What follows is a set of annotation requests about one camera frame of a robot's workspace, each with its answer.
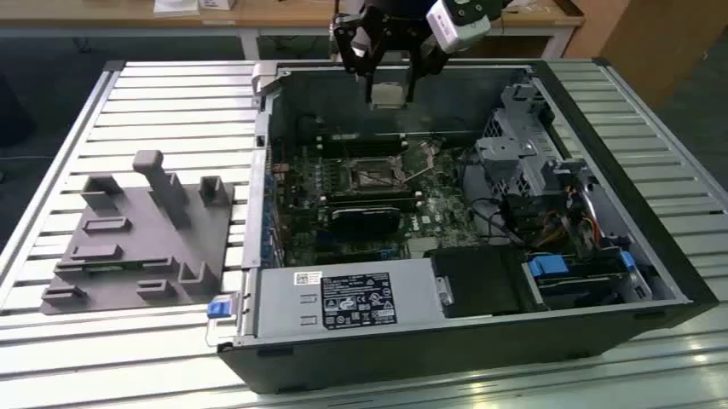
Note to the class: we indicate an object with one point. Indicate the wooden cabinet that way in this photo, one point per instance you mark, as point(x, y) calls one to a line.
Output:
point(653, 42)

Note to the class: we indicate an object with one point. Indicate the thin metal locking lever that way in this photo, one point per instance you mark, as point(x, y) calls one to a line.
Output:
point(344, 151)
point(418, 174)

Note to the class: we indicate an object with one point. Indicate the silver square CPU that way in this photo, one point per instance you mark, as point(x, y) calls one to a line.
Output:
point(390, 96)

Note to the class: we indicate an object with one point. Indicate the grey plastic parts rack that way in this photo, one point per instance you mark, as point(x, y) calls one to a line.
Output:
point(141, 238)

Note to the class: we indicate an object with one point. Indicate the black drive bay box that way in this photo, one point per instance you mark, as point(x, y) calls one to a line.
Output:
point(476, 283)

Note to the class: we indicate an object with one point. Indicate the blue plastic case latch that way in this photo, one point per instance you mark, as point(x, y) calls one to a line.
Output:
point(220, 307)

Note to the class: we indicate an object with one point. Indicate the black RAM slot bank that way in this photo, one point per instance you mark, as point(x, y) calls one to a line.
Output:
point(363, 145)
point(370, 198)

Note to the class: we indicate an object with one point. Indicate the blue disk carrier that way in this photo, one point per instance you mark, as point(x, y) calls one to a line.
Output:
point(546, 267)

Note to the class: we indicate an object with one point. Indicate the green RAM stick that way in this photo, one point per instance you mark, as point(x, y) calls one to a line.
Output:
point(104, 268)

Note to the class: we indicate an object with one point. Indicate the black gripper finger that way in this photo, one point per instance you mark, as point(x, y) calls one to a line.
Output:
point(355, 42)
point(428, 59)

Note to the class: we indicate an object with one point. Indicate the green motherboard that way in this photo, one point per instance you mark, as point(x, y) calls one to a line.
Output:
point(448, 213)

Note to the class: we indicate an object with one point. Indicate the black graphics card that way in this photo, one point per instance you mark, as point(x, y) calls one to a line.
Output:
point(363, 221)

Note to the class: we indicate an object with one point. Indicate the small blue drive clip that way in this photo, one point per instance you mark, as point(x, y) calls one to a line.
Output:
point(626, 260)

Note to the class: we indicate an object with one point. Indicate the small silver heatsink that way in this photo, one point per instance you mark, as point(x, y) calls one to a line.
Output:
point(423, 248)

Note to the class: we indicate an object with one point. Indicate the grey power supply unit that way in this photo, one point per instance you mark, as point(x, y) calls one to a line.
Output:
point(284, 298)

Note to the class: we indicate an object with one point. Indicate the black open PC case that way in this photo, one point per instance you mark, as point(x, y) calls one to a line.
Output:
point(398, 362)

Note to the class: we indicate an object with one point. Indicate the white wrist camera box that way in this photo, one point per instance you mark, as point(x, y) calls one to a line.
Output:
point(460, 25)

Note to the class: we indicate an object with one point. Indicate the wooden desk with white frame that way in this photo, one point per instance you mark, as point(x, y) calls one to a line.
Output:
point(113, 19)

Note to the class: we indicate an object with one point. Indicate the black power supply label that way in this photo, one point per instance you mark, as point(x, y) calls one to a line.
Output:
point(358, 302)

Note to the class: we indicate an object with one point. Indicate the grey metal drive cage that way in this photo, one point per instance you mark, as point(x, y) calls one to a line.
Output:
point(506, 166)

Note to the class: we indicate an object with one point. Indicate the black CPU socket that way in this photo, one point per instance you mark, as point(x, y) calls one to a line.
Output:
point(372, 174)

